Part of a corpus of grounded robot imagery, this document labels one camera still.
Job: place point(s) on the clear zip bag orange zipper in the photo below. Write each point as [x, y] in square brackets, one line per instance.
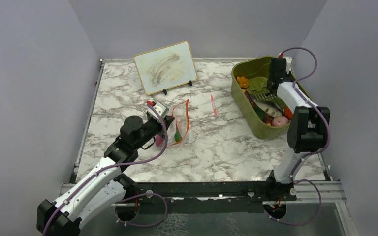
[182, 122]

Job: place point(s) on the silver toy fish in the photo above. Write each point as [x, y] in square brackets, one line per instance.
[269, 108]

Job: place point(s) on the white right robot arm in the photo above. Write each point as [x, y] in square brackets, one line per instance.
[309, 131]

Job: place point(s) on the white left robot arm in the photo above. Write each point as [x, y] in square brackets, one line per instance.
[69, 213]

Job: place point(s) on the pink toy onion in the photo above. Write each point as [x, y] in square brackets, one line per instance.
[279, 121]

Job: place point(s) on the olive green plastic bin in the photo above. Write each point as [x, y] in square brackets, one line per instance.
[257, 71]

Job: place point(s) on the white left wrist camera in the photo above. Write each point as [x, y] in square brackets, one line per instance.
[156, 110]

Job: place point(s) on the yellow framed whiteboard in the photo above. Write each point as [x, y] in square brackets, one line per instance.
[166, 68]

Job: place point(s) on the magenta toy beet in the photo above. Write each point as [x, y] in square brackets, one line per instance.
[159, 140]

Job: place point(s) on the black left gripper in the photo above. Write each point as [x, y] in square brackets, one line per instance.
[168, 120]

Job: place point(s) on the green toy cucumber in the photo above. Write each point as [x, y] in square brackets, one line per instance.
[177, 136]

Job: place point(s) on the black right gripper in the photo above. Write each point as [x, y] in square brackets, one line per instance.
[288, 75]

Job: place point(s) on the red toy chili pepper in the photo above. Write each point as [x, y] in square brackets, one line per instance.
[288, 113]

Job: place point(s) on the orange yellow toy pepper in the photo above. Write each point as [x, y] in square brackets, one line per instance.
[243, 82]

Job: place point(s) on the red white pen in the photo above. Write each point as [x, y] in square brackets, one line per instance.
[213, 105]

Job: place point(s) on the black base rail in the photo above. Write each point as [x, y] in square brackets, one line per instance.
[202, 197]

